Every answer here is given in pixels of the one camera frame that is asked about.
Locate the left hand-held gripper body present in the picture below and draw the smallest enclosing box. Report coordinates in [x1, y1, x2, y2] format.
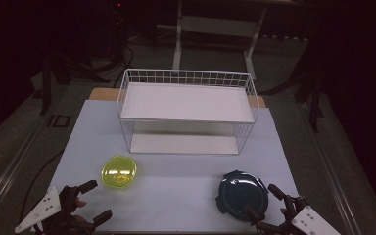
[14, 185, 96, 235]

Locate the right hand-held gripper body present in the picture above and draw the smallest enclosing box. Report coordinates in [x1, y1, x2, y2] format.
[256, 195, 333, 235]

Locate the dark blue lidded glass container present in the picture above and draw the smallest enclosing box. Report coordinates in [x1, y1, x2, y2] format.
[214, 169, 270, 226]

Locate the yellow-green translucent bowl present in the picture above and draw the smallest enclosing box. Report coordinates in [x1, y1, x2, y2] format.
[101, 155, 138, 190]

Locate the white wire shelf rack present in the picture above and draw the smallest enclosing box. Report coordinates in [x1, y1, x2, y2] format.
[117, 68, 260, 156]

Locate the person's left hand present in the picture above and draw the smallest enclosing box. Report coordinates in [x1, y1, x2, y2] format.
[72, 199, 91, 226]

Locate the pale blue table mat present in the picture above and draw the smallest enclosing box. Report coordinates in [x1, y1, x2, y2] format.
[30, 99, 300, 233]

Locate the black floor socket box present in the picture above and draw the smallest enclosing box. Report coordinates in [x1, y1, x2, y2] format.
[46, 114, 71, 128]

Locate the black metal stand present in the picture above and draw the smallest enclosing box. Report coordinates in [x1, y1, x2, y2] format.
[307, 62, 325, 133]

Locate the black floor cable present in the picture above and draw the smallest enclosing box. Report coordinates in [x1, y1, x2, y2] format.
[19, 149, 66, 223]

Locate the bundle of black cables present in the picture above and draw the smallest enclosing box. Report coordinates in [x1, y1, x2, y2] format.
[111, 43, 135, 89]

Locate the white metal table frame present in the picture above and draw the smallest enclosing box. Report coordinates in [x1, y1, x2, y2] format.
[171, 0, 268, 81]

